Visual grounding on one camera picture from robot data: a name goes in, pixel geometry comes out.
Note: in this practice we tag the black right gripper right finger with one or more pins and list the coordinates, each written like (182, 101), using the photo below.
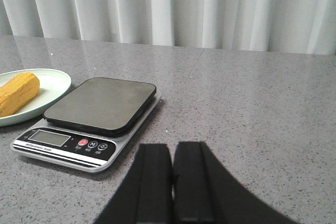
(205, 192)

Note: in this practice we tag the silver digital kitchen scale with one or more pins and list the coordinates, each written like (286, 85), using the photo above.
(89, 127)

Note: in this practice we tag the orange corn cob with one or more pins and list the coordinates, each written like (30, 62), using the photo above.
(18, 91)

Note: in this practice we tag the pale green plate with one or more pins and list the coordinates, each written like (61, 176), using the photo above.
(53, 85)

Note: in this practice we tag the white pleated curtain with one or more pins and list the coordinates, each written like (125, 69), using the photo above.
(300, 26)

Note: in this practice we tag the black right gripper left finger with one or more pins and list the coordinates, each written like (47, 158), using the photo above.
(145, 194)

